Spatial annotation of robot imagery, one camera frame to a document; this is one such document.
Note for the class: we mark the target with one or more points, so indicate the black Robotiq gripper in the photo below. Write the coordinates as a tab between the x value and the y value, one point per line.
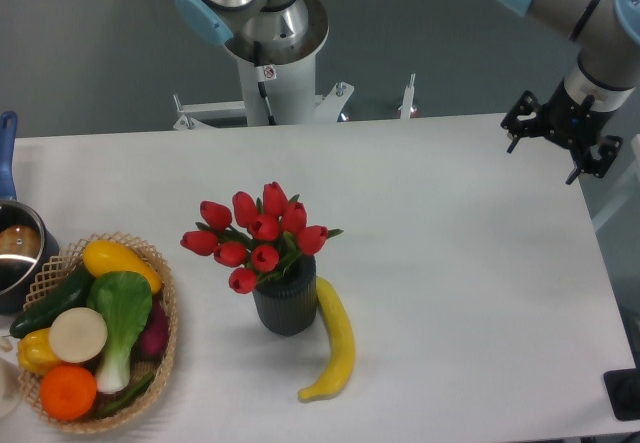
571	124

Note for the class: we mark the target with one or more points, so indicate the red tulip bouquet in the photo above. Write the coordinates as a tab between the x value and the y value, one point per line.
260	239

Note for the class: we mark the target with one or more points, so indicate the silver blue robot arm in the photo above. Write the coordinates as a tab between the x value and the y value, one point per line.
605	74

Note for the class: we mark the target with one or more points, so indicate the dark grey ribbed vase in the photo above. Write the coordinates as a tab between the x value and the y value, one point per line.
289	306

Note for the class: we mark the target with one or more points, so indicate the black device at edge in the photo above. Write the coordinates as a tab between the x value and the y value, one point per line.
623	392

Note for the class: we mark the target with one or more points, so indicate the yellow banana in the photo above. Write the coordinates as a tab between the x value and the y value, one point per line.
337	373

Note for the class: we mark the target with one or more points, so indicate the purple sweet potato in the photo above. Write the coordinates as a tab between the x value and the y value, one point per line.
154	338

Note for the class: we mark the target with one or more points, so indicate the green bok choy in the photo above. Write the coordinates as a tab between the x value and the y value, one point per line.
124	301

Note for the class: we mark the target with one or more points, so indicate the yellow squash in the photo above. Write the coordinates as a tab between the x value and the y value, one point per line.
105	256

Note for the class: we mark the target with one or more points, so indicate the green chili pepper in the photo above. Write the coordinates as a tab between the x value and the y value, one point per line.
127	398

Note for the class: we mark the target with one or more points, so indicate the green cucumber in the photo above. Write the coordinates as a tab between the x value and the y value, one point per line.
71	293

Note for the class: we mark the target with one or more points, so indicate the white round radish slice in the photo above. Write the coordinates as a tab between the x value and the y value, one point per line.
78	335

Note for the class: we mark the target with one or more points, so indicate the orange fruit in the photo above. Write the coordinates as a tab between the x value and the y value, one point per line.
68	392

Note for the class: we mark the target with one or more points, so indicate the yellow bell pepper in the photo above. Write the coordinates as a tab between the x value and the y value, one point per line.
35	353

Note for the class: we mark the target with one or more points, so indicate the small garlic piece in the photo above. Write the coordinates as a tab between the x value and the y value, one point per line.
5	344

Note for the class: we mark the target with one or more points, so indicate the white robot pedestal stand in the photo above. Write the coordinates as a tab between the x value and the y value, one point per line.
271	95

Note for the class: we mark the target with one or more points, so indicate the blue handled saucepan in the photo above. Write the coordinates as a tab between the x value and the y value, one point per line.
26	243

